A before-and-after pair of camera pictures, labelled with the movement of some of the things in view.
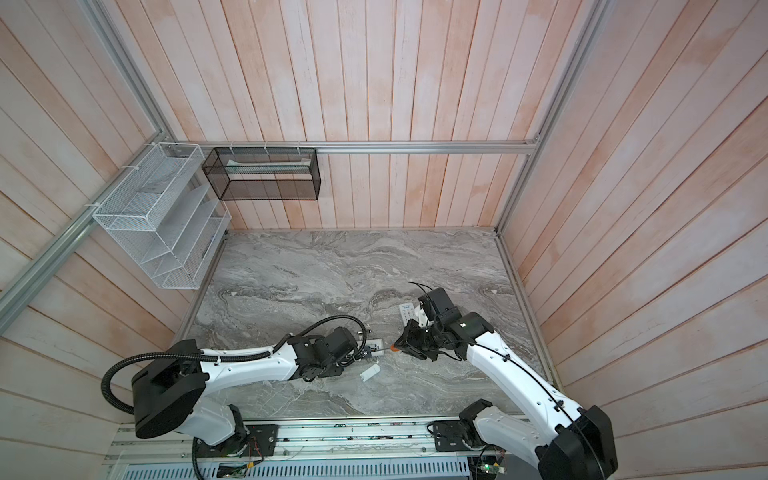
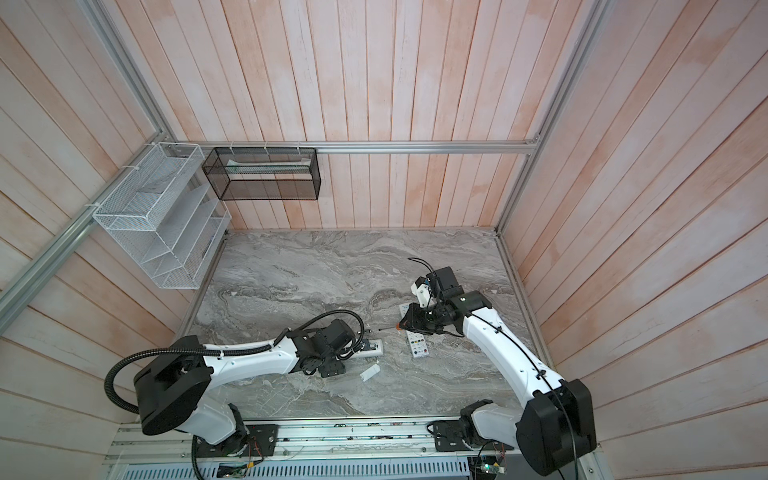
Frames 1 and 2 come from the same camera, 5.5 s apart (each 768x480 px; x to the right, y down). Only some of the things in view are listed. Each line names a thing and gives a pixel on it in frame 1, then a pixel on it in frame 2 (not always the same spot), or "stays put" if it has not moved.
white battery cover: x=370 y=372 stays put
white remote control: x=378 y=344 stays put
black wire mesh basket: x=264 y=173 stays put
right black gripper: x=408 y=341 to x=413 y=321
